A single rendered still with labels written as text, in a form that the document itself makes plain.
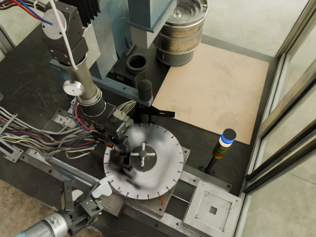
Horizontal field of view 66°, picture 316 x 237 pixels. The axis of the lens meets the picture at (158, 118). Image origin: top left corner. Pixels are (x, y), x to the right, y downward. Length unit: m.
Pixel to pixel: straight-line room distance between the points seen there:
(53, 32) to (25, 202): 1.75
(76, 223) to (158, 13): 0.74
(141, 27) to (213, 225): 0.78
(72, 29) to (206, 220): 0.81
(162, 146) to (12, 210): 1.45
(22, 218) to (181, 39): 1.67
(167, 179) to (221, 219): 0.26
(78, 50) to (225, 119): 0.96
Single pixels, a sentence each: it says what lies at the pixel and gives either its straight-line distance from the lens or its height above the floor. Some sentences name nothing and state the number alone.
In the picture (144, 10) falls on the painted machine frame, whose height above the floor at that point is 1.40.
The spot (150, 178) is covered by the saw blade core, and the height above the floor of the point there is 0.95.
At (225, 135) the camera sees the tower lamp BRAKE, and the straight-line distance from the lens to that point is 0.86.
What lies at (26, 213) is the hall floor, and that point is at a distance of 2.15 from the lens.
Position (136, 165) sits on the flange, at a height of 0.96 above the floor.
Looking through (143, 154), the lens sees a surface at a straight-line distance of 0.97.
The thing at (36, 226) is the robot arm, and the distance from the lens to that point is 0.80.
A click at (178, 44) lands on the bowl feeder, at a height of 0.97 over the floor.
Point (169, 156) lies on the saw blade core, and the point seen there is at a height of 0.95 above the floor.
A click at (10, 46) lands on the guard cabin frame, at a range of 1.90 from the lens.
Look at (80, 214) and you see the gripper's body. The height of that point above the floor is 1.10.
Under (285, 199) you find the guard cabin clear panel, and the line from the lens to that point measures 0.79.
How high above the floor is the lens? 1.91
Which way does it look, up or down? 61 degrees down
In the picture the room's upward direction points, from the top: 1 degrees clockwise
